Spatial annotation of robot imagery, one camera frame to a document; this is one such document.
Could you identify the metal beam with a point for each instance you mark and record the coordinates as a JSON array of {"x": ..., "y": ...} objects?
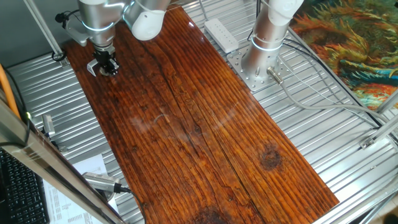
[{"x": 46, "y": 165}]

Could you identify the aluminium frame strut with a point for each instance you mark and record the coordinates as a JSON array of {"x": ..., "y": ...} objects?
[
  {"x": 381, "y": 132},
  {"x": 388, "y": 102}
]

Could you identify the printed paper sheet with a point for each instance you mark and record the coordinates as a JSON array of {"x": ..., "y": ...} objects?
[{"x": 90, "y": 165}]

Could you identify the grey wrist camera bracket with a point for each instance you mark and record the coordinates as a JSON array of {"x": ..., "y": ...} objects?
[{"x": 77, "y": 37}]

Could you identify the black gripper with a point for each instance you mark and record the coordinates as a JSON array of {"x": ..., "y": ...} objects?
[{"x": 104, "y": 57}]

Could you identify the aluminium frame post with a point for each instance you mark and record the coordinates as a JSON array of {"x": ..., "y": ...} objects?
[{"x": 43, "y": 29}]

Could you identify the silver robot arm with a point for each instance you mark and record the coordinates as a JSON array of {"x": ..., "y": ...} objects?
[{"x": 264, "y": 46}]

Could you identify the white power strip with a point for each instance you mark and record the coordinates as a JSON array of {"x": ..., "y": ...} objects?
[{"x": 220, "y": 34}]

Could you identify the wood grain table mat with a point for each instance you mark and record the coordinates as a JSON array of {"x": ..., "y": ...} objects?
[{"x": 202, "y": 140}]

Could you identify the orange pipe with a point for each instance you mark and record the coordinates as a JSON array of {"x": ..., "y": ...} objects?
[{"x": 7, "y": 90}]

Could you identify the small round steel plate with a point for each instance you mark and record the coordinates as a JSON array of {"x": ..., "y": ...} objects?
[{"x": 103, "y": 74}]

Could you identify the white mesh bent rack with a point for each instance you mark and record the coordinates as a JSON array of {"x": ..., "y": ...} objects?
[{"x": 91, "y": 67}]

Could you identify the black keyboard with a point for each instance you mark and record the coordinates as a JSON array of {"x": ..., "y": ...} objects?
[{"x": 21, "y": 193}]

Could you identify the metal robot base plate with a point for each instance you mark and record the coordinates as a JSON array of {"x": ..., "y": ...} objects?
[{"x": 236, "y": 62}]

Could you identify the colourful painted cloth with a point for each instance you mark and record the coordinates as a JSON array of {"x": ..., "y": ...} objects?
[{"x": 351, "y": 40}]

